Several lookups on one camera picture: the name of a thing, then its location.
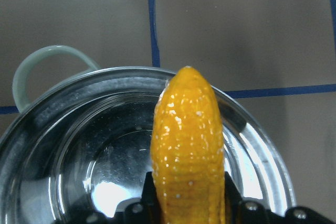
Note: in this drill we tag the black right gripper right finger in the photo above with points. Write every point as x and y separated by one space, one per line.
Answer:
240 209

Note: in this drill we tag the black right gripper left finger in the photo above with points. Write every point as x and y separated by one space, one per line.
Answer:
148 209

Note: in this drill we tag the yellow corn cob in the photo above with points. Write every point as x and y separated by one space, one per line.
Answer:
187 151

